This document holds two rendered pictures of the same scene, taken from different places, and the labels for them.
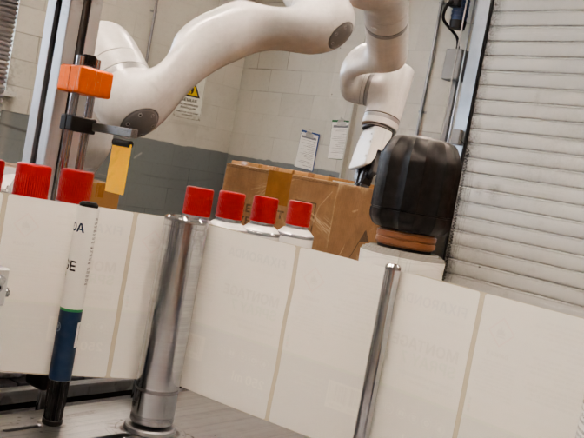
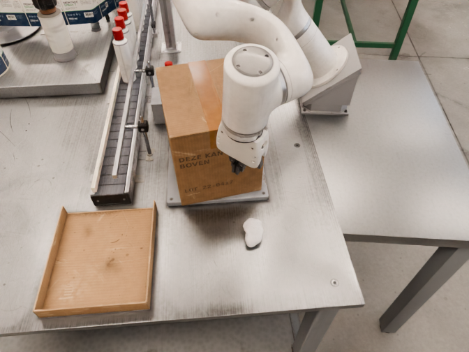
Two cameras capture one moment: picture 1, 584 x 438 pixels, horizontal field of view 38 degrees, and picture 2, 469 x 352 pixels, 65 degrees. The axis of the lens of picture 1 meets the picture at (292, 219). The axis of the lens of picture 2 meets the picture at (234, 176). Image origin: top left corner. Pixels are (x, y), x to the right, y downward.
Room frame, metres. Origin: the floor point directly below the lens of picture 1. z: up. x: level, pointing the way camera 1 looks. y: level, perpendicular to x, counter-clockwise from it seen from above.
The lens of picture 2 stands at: (2.32, -0.52, 1.71)
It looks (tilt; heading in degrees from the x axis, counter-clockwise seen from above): 49 degrees down; 138
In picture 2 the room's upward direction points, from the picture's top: straight up
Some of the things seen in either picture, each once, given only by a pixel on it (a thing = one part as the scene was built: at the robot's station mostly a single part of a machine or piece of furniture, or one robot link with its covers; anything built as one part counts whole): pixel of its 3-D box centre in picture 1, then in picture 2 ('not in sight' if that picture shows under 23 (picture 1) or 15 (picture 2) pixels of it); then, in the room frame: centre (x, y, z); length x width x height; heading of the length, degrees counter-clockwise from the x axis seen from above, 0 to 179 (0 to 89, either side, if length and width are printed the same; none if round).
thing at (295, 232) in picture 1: (288, 275); (123, 56); (1.16, -0.01, 0.98); 0.05 x 0.05 x 0.20
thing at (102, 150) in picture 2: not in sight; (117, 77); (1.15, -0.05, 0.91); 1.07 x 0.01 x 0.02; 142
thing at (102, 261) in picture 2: not in sight; (102, 253); (1.73, -0.46, 0.85); 0.30 x 0.26 x 0.04; 142
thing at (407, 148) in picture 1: (396, 286); (51, 21); (0.83, -0.11, 1.03); 0.09 x 0.09 x 0.30
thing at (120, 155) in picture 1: (118, 166); not in sight; (0.92, 0.20, 1.09); 0.03 x 0.01 x 0.06; 52
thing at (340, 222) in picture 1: (305, 245); (209, 130); (1.68, -0.04, 0.99); 0.30 x 0.24 x 0.27; 152
